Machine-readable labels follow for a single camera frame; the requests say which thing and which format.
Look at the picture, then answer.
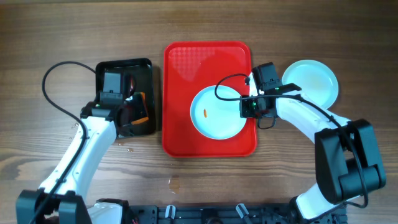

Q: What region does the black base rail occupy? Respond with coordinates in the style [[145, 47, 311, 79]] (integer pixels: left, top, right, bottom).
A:
[[130, 205, 289, 224]]

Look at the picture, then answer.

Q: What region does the red plastic tray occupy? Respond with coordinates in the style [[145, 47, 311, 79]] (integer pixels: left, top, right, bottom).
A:
[[162, 41, 257, 158]]

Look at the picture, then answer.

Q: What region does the pale blue plate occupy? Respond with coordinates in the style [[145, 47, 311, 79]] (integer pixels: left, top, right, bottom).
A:
[[282, 60, 339, 109], [190, 85, 247, 140]]

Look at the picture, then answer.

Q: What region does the green orange sponge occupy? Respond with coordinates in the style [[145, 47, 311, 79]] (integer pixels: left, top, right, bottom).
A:
[[131, 92, 149, 125]]

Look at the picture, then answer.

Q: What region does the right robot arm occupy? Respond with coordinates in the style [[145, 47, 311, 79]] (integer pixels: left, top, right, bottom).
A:
[[239, 63, 386, 223]]

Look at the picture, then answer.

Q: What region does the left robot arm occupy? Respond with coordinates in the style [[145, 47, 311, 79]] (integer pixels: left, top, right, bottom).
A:
[[16, 72, 147, 223]]

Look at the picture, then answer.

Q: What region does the pale blue plate top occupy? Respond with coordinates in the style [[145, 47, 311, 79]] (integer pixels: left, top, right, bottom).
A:
[[190, 85, 247, 140]]

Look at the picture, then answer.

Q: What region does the black rectangular water tray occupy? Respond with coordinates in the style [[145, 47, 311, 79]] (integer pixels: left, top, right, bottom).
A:
[[95, 58, 156, 136]]

